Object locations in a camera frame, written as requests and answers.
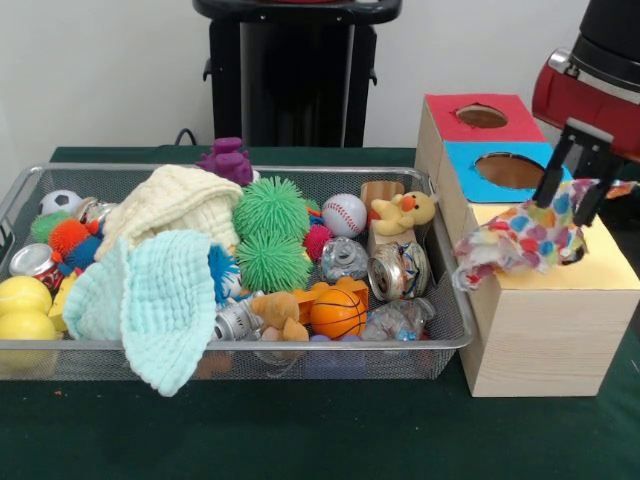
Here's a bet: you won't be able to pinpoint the cream waffle cloth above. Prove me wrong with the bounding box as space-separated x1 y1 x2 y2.
94 165 245 261

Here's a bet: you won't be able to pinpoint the dark green table cloth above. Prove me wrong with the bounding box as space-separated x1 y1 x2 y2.
0 145 640 480

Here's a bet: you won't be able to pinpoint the yellow plush duck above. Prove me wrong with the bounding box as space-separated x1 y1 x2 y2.
370 192 439 236

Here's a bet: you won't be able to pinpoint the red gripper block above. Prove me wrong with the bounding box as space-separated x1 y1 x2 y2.
532 47 640 227

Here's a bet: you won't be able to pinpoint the small red soda can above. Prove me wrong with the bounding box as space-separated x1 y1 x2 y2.
9 243 64 291

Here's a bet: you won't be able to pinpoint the green spiky rubber ball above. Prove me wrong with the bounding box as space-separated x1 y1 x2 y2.
232 175 311 246

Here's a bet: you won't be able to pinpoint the open tin can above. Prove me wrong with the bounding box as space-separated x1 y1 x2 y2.
367 242 432 301

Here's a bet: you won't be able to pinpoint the yellow tennis ball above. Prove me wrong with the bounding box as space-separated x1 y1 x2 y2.
0 276 54 316

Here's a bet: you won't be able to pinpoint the purple rubber toy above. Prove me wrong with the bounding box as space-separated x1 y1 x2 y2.
197 137 255 187

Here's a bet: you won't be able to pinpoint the small soccer ball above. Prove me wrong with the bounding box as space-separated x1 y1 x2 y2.
39 189 84 217

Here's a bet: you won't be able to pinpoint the shallow clear mesh bin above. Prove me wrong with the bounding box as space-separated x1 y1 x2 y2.
0 163 477 382

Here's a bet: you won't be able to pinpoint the smooth yellow ball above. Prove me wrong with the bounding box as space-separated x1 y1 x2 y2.
0 310 57 369

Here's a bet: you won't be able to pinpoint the white toy baseball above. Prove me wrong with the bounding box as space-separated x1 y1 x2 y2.
321 193 369 239

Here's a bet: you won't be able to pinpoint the orange toy basketball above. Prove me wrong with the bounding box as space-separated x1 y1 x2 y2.
309 288 369 339

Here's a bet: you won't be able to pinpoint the white cloth round dots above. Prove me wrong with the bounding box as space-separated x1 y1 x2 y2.
452 178 640 292

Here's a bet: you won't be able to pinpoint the wooden box three holes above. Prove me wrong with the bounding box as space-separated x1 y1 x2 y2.
415 92 640 399

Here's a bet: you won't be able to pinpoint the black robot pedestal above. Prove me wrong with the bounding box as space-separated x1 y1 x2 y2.
192 0 404 149

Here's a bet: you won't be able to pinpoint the mint waffle cloth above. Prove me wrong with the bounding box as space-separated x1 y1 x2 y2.
63 232 217 397

